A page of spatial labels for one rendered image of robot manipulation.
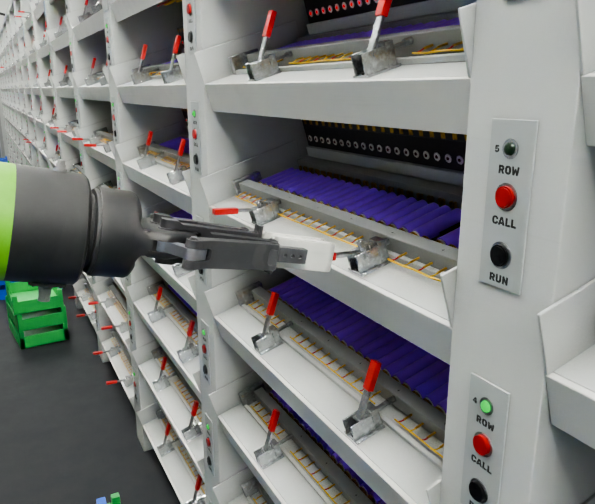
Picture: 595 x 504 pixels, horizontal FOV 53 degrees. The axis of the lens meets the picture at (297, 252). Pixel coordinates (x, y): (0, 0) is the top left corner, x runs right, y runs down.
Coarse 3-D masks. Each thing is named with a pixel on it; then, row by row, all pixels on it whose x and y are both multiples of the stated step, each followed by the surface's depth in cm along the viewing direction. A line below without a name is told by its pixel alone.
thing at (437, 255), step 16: (256, 192) 95; (272, 192) 90; (288, 208) 86; (304, 208) 81; (320, 208) 78; (304, 224) 78; (336, 224) 74; (352, 224) 70; (368, 224) 69; (368, 240) 68; (400, 240) 62; (416, 240) 61; (432, 240) 60; (400, 256) 62; (416, 256) 61; (432, 256) 58; (448, 256) 56
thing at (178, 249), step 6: (162, 246) 49; (168, 246) 49; (174, 246) 49; (180, 246) 48; (168, 252) 49; (174, 252) 49; (180, 252) 48; (186, 252) 48; (192, 252) 48; (198, 252) 48; (204, 252) 49; (186, 258) 48; (192, 258) 48; (198, 258) 48; (204, 258) 49
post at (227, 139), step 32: (224, 0) 95; (256, 0) 97; (288, 0) 100; (224, 32) 96; (256, 32) 98; (192, 64) 100; (192, 96) 102; (224, 128) 100; (256, 128) 102; (288, 128) 105; (192, 160) 106; (224, 160) 101; (192, 192) 109; (224, 352) 110; (224, 384) 111; (224, 448) 115; (224, 480) 116
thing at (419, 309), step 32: (256, 160) 103; (288, 160) 106; (352, 160) 92; (384, 160) 84; (224, 192) 102; (224, 224) 98; (288, 224) 83; (320, 288) 72; (352, 288) 64; (384, 288) 59; (416, 288) 57; (448, 288) 48; (384, 320) 60; (416, 320) 54; (448, 320) 51; (448, 352) 52
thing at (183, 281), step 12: (156, 204) 168; (168, 204) 170; (144, 216) 167; (180, 216) 163; (192, 216) 158; (156, 264) 142; (180, 264) 128; (168, 276) 133; (180, 276) 128; (192, 276) 113; (180, 288) 126; (192, 288) 114; (192, 300) 119
